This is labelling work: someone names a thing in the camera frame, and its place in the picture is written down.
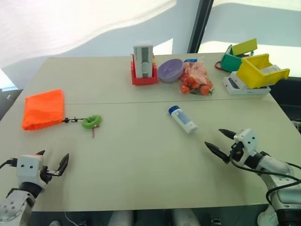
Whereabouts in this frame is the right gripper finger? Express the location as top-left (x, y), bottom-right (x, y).
top-left (218, 128), bottom-right (236, 140)
top-left (204, 141), bottom-right (230, 164)

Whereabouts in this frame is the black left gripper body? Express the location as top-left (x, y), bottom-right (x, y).
top-left (40, 165), bottom-right (60, 188)

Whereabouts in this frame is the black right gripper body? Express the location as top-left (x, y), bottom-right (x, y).
top-left (229, 141), bottom-right (244, 163)

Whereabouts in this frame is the clear bag of orange toys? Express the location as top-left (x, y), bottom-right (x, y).
top-left (180, 58), bottom-right (215, 96)

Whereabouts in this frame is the white bottle with blue cap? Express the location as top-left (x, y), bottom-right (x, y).
top-left (167, 105), bottom-right (198, 135)

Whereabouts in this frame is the white digital scale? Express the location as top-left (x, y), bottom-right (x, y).
top-left (222, 71), bottom-right (271, 96)

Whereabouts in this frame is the green plush snake toy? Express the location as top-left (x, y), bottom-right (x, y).
top-left (81, 114), bottom-right (103, 139)

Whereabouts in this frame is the large yellow plastic bin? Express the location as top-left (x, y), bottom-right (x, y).
top-left (236, 53), bottom-right (291, 89)

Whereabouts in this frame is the dark side furniture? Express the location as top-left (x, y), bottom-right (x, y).
top-left (0, 67), bottom-right (24, 121)

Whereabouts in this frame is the dark side table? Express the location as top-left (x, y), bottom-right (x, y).
top-left (269, 75), bottom-right (301, 142)

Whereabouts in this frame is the green plastic bin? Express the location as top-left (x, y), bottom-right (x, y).
top-left (220, 44), bottom-right (243, 73)

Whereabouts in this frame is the purple plastic bowl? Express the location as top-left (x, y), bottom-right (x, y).
top-left (157, 58), bottom-right (185, 83)

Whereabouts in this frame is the small yellow plastic bin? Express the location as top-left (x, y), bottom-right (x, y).
top-left (231, 38), bottom-right (258, 57)

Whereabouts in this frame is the red plastic box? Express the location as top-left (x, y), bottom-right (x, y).
top-left (130, 53), bottom-right (158, 86)

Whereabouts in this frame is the dark vertical pillar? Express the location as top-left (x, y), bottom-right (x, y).
top-left (186, 0), bottom-right (215, 55)

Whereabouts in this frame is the white grey upright device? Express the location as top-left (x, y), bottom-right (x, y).
top-left (133, 43), bottom-right (154, 79)

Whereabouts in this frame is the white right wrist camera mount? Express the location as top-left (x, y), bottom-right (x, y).
top-left (232, 128), bottom-right (258, 169)

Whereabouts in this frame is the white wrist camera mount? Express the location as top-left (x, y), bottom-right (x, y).
top-left (16, 154), bottom-right (47, 189)
top-left (232, 128), bottom-right (258, 169)

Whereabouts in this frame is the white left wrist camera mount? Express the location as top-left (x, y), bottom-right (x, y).
top-left (16, 154), bottom-right (47, 189)

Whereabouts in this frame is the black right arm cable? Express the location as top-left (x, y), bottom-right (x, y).
top-left (230, 158), bottom-right (301, 208)

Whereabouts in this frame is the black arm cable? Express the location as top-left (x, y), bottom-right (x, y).
top-left (230, 158), bottom-right (301, 208)
top-left (0, 158), bottom-right (19, 169)

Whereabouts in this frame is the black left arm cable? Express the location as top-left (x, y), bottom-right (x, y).
top-left (0, 158), bottom-right (19, 169)

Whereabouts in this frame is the orange cloth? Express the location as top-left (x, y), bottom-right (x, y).
top-left (22, 89), bottom-right (65, 131)

